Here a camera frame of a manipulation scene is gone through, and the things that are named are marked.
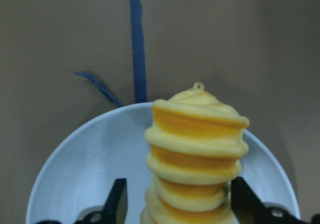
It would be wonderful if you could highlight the loose blue tape strip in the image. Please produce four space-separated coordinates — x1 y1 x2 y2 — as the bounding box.
74 71 124 108

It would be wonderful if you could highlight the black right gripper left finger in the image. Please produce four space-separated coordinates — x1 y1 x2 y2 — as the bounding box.
75 178 128 224

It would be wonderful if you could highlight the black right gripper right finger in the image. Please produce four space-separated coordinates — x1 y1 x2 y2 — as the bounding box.
230 177 300 224

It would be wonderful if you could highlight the light blue plate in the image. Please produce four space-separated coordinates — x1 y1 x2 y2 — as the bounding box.
26 102 300 224

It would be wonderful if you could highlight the striped bread roll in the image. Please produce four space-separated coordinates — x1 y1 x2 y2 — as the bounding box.
140 82 250 224

